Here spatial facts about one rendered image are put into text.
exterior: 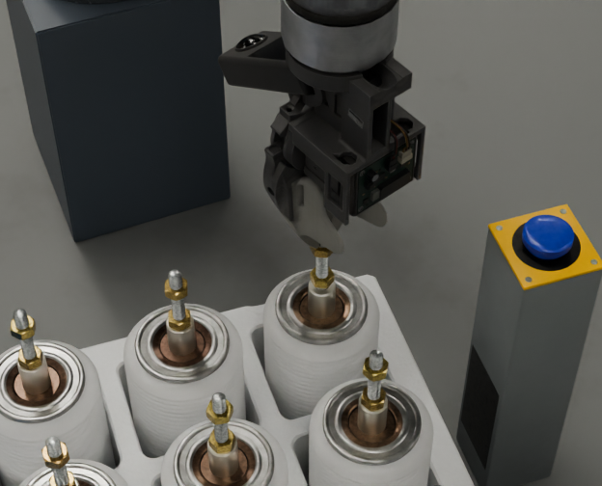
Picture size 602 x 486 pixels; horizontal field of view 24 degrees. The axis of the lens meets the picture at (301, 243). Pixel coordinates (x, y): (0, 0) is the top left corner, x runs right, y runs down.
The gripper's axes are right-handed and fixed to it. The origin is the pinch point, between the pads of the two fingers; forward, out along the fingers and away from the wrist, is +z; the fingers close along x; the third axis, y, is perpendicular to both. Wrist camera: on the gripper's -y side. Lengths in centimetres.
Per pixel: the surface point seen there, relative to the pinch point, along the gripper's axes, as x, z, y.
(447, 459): 1.5, 16.9, 14.9
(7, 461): -26.5, 14.8, -6.3
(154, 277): 1.8, 34.9, -28.6
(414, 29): 50, 35, -40
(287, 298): -1.6, 9.6, -1.7
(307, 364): -3.8, 11.3, 3.5
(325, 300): -0.4, 7.5, 1.7
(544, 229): 14.5, 1.9, 10.5
